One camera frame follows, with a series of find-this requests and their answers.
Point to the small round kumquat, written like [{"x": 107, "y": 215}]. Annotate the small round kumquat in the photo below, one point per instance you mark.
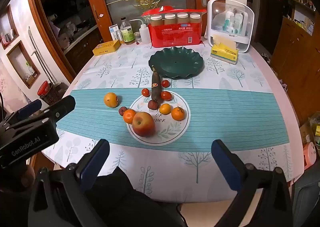
[{"x": 165, "y": 108}]

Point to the tree print tablecloth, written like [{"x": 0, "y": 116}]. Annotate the tree print tablecloth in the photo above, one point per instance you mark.
[{"x": 225, "y": 117}]

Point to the red apple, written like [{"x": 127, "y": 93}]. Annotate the red apple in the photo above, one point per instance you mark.
[{"x": 143, "y": 124}]

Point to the red lid jar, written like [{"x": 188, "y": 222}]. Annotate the red lid jar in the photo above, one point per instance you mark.
[{"x": 47, "y": 92}]

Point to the overripe dark banana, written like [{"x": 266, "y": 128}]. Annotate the overripe dark banana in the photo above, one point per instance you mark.
[{"x": 155, "y": 87}]

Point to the person's left hand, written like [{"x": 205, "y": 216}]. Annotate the person's left hand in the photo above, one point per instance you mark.
[{"x": 26, "y": 175}]

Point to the white and blue box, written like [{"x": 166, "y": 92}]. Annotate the white and blue box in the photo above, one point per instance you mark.
[{"x": 113, "y": 30}]

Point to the shelf of small bottles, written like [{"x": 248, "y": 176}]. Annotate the shelf of small bottles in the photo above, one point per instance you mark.
[{"x": 302, "y": 4}]

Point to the grey chair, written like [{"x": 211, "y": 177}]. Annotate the grey chair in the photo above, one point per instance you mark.
[{"x": 307, "y": 199}]

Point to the white squeeze bottle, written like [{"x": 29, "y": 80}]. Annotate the white squeeze bottle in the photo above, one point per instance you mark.
[{"x": 144, "y": 34}]

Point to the white lid jar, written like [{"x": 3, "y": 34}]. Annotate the white lid jar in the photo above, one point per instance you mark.
[{"x": 156, "y": 20}]

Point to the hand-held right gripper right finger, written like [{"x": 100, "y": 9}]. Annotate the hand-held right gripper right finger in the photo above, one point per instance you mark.
[{"x": 226, "y": 167}]

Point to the red paper cup package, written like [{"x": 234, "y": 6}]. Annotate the red paper cup package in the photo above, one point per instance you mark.
[{"x": 175, "y": 34}]

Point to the yellow tissue pack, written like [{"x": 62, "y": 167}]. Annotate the yellow tissue pack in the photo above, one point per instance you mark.
[{"x": 225, "y": 54}]

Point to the small tangerine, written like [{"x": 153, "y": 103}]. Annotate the small tangerine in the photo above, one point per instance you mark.
[
  {"x": 178, "y": 113},
  {"x": 128, "y": 115}
]

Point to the white floral plate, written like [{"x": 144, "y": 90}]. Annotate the white floral plate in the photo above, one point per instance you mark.
[{"x": 172, "y": 130}]

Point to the person's dark clothed legs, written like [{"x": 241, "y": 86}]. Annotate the person's dark clothed legs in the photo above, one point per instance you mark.
[{"x": 135, "y": 204}]

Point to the small glass jar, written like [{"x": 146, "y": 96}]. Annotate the small glass jar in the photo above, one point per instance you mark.
[{"x": 137, "y": 37}]

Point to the dried red date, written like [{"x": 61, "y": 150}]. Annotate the dried red date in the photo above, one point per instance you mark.
[
  {"x": 152, "y": 104},
  {"x": 122, "y": 110}
]

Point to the cardboard box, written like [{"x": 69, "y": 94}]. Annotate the cardboard box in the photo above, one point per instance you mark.
[{"x": 311, "y": 129}]

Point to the white storage box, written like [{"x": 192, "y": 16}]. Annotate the white storage box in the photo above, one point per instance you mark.
[{"x": 247, "y": 17}]

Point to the large yellow orange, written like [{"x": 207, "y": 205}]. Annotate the large yellow orange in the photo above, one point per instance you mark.
[{"x": 110, "y": 99}]

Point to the red cherry tomato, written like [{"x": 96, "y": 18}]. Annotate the red cherry tomato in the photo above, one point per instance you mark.
[
  {"x": 166, "y": 95},
  {"x": 145, "y": 92},
  {"x": 165, "y": 83}
]

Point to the wooden cabinet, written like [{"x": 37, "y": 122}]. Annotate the wooden cabinet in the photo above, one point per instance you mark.
[{"x": 295, "y": 67}]

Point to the flat yellow box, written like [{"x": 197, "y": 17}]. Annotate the flat yellow box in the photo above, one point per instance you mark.
[{"x": 106, "y": 47}]

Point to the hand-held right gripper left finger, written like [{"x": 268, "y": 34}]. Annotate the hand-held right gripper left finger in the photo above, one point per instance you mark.
[{"x": 93, "y": 167}]

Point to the pink stool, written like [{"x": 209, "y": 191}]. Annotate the pink stool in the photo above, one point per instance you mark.
[{"x": 310, "y": 154}]

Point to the green label glass bottle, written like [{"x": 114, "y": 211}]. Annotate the green label glass bottle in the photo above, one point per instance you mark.
[{"x": 127, "y": 34}]

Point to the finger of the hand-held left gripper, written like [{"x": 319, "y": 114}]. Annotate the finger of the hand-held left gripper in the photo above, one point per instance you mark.
[
  {"x": 62, "y": 107},
  {"x": 30, "y": 109}
]

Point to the dark green scalloped plate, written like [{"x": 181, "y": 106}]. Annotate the dark green scalloped plate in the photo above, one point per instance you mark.
[{"x": 180, "y": 62}]

